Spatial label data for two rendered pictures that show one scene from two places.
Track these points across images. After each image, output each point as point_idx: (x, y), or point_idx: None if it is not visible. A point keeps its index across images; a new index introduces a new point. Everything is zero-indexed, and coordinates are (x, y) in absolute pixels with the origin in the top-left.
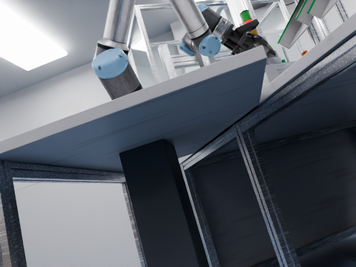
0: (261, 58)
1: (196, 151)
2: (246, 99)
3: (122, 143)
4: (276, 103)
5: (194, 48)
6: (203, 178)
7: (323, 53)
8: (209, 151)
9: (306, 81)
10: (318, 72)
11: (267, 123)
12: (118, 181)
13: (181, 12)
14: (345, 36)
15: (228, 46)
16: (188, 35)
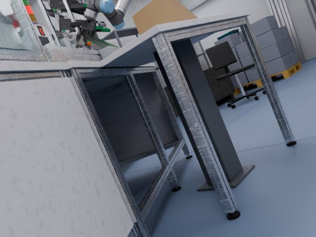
0: None
1: (103, 67)
2: (150, 61)
3: (191, 39)
4: (138, 70)
5: (118, 16)
6: None
7: (147, 66)
8: (114, 73)
9: (143, 70)
10: (145, 69)
11: (90, 82)
12: (177, 41)
13: (129, 4)
14: (149, 66)
15: (93, 25)
16: (123, 11)
